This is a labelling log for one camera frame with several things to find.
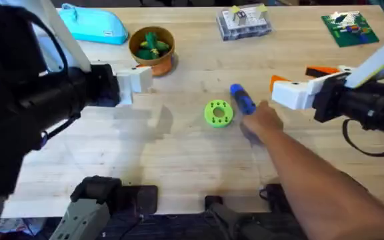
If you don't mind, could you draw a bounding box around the light blue zip bag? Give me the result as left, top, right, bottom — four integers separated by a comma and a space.
57, 3, 130, 46

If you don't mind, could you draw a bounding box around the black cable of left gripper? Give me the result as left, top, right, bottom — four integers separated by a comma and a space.
39, 112, 83, 143

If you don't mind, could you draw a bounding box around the blue electric screwdriver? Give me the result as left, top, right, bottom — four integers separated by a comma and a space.
229, 83, 257, 116

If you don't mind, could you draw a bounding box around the brown tub with green toys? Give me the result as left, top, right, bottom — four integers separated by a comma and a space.
128, 25, 177, 77

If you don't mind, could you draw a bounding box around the green disc with holes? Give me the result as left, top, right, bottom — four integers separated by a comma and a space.
203, 99, 235, 129

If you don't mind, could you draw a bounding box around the green board with toy blocks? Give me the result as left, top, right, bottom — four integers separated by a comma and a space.
321, 10, 381, 49

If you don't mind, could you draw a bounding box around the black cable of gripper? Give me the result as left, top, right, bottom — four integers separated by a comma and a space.
341, 118, 384, 158
39, 112, 83, 143

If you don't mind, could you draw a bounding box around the clear box with small parts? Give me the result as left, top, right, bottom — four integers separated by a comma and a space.
215, 3, 273, 42

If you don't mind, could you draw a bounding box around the person's forearm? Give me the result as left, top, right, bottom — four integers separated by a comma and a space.
261, 129, 384, 240

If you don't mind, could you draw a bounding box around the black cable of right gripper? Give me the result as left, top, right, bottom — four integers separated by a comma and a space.
341, 118, 384, 158

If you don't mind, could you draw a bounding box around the person's hand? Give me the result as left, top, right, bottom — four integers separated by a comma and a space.
241, 99, 285, 145

